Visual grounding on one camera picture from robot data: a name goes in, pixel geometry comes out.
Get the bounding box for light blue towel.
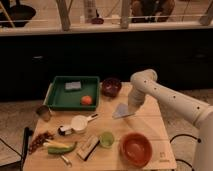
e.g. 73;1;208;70
112;103;131;119

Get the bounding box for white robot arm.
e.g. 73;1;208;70
128;69;213;171

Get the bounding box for dark maroon bowl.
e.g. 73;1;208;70
101;78;122;98

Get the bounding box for small green cup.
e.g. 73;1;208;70
99;132;114;148

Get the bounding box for orange terracotta bowl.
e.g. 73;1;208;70
119;132;152;168

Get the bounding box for orange tomato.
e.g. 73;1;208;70
81;96;93;105

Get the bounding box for white measuring cup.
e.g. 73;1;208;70
71;114;98;133

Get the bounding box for wooden block brush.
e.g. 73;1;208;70
77;135;99;161

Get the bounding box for grey blue sponge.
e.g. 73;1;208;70
65;81;81;91

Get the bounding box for black white small bottle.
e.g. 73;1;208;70
58;125;73;136

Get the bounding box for green plastic tray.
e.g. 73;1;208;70
45;76;99;111

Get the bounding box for metal clip tool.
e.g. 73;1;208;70
60;155;72;167

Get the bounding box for small metal cup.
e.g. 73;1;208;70
36;105;51;122

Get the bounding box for yellow corn cob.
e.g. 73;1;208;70
43;139;69;148

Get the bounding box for small dark red object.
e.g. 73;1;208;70
91;18;104;24

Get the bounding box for person seated in background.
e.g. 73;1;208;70
131;0;175;23

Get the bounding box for black chair at left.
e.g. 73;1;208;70
0;127;33;171

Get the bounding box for black round stool base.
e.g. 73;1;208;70
0;5;36;27

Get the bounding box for black cable on floor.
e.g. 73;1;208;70
169;133;203;171

